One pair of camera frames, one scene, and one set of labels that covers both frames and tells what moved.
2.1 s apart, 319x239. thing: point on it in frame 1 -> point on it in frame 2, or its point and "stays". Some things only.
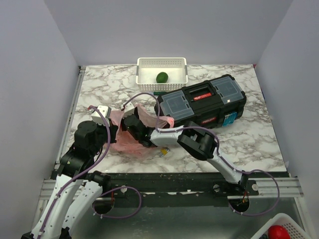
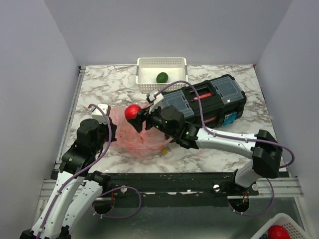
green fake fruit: x=162 y=77 stays
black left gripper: x=113 y=129 stays
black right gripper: x=135 y=114 -> x=142 y=116
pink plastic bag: x=126 y=142 stays
